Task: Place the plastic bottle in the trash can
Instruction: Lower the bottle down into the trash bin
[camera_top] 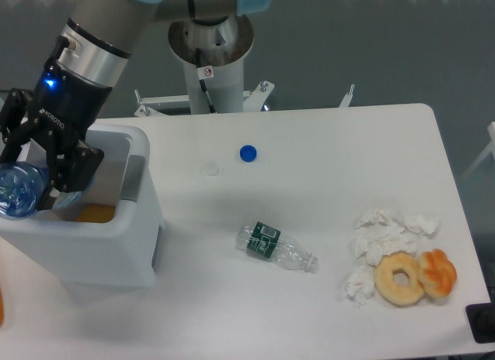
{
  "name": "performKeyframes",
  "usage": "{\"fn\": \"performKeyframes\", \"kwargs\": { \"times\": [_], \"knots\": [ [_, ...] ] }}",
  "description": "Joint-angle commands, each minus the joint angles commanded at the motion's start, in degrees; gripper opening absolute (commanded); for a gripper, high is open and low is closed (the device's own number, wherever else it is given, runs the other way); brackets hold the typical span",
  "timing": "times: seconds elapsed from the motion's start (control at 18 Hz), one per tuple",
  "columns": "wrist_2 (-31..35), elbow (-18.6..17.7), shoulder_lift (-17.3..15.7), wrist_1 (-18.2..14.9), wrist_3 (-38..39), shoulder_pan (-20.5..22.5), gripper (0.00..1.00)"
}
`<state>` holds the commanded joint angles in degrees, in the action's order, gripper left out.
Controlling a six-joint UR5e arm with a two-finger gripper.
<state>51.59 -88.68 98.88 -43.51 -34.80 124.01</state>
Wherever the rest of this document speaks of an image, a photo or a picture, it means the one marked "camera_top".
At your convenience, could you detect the white trash can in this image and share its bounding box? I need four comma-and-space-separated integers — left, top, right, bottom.
1, 122, 164, 287

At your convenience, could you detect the black device table corner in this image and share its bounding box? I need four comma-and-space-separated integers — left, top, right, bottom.
466, 303, 494, 344

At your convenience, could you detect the crumpled white tissue upper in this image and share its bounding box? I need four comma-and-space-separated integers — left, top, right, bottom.
351, 207, 441, 266

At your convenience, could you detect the crumpled white tissue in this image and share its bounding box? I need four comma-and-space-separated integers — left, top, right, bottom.
344, 266, 375, 307
351, 207, 441, 266

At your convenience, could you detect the orange glazed bun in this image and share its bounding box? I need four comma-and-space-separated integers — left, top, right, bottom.
417, 249, 457, 300

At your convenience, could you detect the plain ring doughnut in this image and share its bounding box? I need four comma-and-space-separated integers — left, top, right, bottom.
374, 252, 425, 307

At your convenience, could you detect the white frame right edge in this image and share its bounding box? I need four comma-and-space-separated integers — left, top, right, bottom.
459, 122, 494, 185

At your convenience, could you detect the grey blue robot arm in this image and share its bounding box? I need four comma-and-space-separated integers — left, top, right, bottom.
1, 0, 272, 220

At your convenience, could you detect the blue bottle cap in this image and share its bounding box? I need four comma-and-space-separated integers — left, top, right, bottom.
239, 145, 258, 163

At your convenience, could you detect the orange item in bin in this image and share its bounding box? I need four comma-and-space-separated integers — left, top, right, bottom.
76, 204, 115, 223

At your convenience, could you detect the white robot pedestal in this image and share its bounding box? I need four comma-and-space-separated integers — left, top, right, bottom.
133, 15, 356, 118

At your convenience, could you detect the orange object left edge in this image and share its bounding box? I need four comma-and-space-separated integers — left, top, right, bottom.
0, 288, 5, 327

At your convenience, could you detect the crumpled white tissue lower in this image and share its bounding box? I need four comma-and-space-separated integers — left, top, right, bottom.
344, 266, 375, 307

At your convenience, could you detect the clear crushed plastic bottle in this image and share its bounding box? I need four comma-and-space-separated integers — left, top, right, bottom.
236, 221, 319, 273

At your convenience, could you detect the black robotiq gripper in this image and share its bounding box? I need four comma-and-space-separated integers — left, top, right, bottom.
1, 63, 112, 211

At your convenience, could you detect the blue plastic bottle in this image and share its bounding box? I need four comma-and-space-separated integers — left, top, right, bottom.
1, 161, 84, 221

